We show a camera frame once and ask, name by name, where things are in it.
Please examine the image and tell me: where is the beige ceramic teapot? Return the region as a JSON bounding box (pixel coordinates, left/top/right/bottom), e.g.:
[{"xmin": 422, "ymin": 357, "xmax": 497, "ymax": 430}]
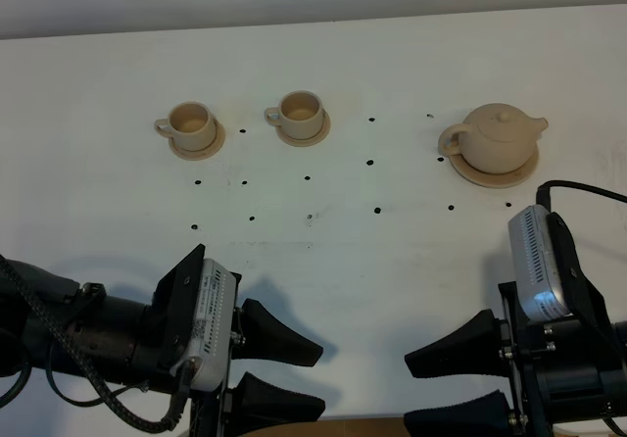
[{"xmin": 438, "ymin": 103, "xmax": 549, "ymax": 174}]

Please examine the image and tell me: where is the braided black left cable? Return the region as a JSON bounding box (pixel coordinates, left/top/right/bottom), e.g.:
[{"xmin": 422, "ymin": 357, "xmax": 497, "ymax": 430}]
[{"xmin": 0, "ymin": 254, "xmax": 197, "ymax": 434}]

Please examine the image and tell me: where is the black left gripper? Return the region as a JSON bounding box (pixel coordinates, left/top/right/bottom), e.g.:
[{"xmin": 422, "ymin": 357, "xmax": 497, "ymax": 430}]
[{"xmin": 151, "ymin": 244, "xmax": 325, "ymax": 436}]

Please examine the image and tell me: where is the beige teapot saucer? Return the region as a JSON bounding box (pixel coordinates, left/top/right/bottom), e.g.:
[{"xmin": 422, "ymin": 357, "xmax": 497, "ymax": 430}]
[{"xmin": 449, "ymin": 146, "xmax": 540, "ymax": 189}]

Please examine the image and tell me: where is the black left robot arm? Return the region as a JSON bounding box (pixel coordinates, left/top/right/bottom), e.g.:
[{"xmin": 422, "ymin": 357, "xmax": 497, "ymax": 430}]
[{"xmin": 1, "ymin": 246, "xmax": 325, "ymax": 436}]

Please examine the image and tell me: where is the right beige teacup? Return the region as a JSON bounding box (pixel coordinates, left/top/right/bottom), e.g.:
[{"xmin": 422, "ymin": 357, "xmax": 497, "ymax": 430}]
[{"xmin": 264, "ymin": 91, "xmax": 324, "ymax": 139}]

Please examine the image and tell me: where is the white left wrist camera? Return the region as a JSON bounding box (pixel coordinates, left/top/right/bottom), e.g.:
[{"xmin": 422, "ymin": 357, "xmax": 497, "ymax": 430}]
[{"xmin": 170, "ymin": 258, "xmax": 237, "ymax": 392}]

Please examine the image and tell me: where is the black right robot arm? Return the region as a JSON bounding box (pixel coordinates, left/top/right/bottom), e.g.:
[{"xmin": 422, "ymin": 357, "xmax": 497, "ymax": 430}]
[{"xmin": 404, "ymin": 205, "xmax": 626, "ymax": 436}]

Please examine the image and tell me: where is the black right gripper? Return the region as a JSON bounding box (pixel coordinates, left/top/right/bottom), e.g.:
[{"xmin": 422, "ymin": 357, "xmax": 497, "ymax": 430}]
[{"xmin": 404, "ymin": 212, "xmax": 618, "ymax": 437}]

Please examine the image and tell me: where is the left beige cup saucer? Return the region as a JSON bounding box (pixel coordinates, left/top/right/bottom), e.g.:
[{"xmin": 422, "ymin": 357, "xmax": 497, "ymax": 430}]
[{"xmin": 169, "ymin": 120, "xmax": 226, "ymax": 161}]

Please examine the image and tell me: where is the left beige teacup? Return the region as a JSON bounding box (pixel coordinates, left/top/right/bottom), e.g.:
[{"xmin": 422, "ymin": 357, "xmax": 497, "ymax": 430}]
[{"xmin": 154, "ymin": 102, "xmax": 217, "ymax": 152}]

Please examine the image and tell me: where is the right beige cup saucer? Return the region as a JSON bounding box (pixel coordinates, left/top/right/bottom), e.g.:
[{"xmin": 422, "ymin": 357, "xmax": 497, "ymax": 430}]
[{"xmin": 275, "ymin": 112, "xmax": 331, "ymax": 147}]

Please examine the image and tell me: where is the beige cup saucer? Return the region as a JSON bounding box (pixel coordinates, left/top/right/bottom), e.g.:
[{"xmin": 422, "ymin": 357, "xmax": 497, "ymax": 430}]
[
  {"xmin": 275, "ymin": 112, "xmax": 331, "ymax": 147},
  {"xmin": 169, "ymin": 120, "xmax": 226, "ymax": 161}
]

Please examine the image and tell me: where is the beige teacup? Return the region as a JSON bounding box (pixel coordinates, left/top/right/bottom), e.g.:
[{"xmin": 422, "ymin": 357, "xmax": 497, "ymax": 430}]
[
  {"xmin": 264, "ymin": 91, "xmax": 324, "ymax": 139},
  {"xmin": 154, "ymin": 102, "xmax": 217, "ymax": 152}
]

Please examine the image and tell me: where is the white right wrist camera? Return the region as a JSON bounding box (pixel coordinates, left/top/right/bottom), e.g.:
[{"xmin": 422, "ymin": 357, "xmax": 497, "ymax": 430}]
[{"xmin": 508, "ymin": 205, "xmax": 570, "ymax": 322}]

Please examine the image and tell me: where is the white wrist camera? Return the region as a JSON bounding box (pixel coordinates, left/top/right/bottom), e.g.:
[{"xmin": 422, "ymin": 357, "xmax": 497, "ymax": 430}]
[
  {"xmin": 170, "ymin": 258, "xmax": 237, "ymax": 392},
  {"xmin": 508, "ymin": 205, "xmax": 570, "ymax": 322}
]

